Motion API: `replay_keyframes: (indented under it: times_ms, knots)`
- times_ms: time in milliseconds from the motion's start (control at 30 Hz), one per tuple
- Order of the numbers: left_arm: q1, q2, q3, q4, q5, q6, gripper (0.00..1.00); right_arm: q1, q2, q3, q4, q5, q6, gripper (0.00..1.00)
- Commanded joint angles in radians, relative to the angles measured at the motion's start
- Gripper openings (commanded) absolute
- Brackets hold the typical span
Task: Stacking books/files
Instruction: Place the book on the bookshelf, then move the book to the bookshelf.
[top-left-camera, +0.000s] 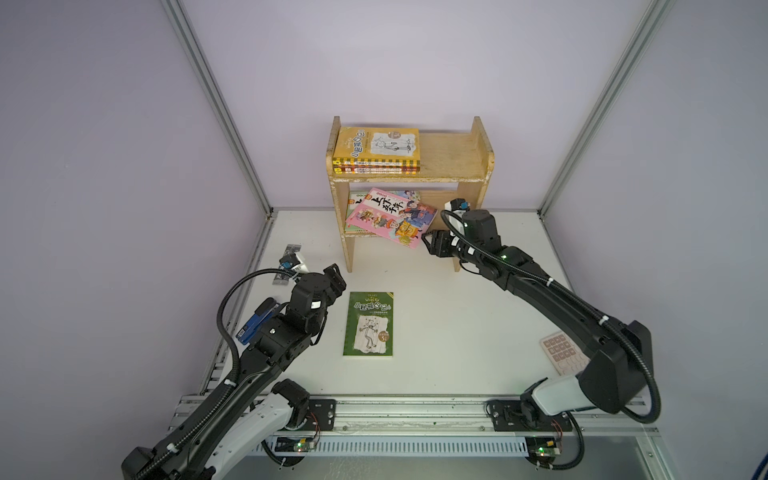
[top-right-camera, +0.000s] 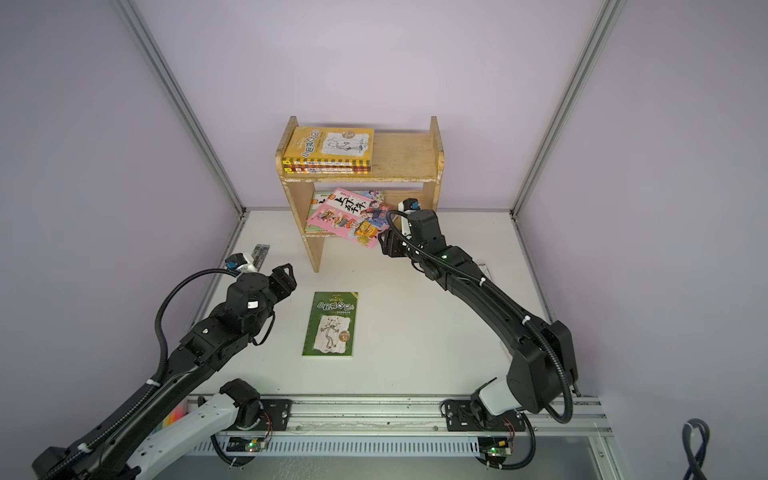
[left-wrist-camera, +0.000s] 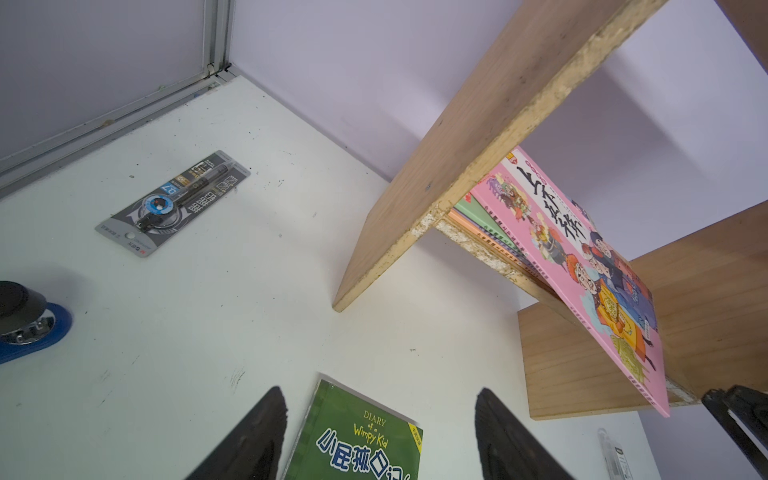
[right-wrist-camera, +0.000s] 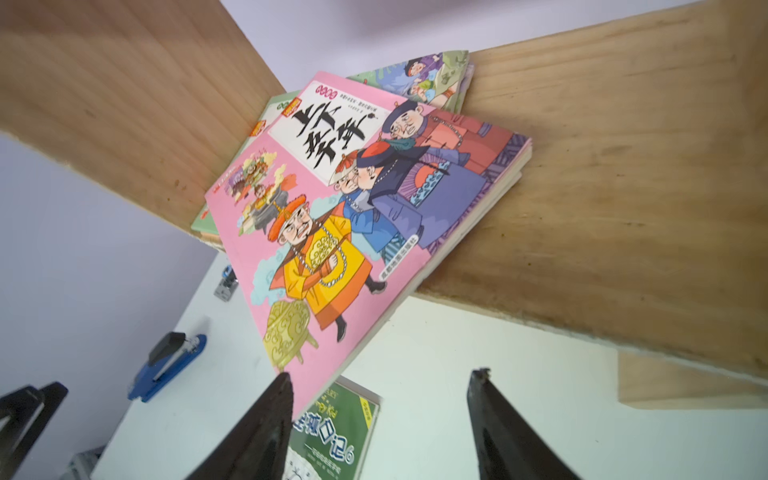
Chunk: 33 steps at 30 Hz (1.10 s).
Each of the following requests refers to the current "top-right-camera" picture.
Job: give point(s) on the grey metal ruler strip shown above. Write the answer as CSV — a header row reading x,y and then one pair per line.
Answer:
x,y
259,255

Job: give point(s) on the red wimpy kid book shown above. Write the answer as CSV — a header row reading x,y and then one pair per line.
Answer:
x,y
324,165

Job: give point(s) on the white slotted cable duct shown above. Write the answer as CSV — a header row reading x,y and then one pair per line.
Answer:
x,y
361,446

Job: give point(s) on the green wimpy kid book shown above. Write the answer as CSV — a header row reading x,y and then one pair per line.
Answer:
x,y
331,325

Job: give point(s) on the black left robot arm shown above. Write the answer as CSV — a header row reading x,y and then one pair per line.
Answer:
x,y
128,444

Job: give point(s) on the left controller circuit board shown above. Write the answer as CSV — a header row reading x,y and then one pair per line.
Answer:
x,y
246,445

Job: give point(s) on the pack of coloured highlighters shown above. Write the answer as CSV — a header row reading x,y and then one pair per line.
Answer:
x,y
176,414

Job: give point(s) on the pink Chinese comic book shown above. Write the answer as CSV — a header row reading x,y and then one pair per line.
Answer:
x,y
352,217

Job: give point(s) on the yellow green-edged wimpy kid book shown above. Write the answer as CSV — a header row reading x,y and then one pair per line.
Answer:
x,y
331,147

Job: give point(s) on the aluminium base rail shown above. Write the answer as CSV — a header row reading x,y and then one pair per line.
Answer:
x,y
418,415

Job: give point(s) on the wooden two-tier bookshelf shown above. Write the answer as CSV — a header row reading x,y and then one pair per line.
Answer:
x,y
405,164

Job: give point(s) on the right controller circuit board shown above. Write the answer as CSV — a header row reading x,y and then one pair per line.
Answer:
x,y
495,446

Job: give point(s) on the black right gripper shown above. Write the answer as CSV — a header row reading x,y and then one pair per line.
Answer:
x,y
391,247

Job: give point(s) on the controller circuit board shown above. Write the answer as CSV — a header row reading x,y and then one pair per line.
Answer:
x,y
495,446
246,445

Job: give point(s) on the green pink bottom comic book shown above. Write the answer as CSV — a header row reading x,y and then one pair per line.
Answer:
x,y
319,197

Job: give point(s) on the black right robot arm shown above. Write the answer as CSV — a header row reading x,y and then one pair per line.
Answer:
x,y
543,367

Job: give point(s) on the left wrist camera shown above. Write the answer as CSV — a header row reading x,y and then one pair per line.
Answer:
x,y
240,262

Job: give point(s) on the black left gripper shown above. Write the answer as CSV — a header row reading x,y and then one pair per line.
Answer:
x,y
282,280

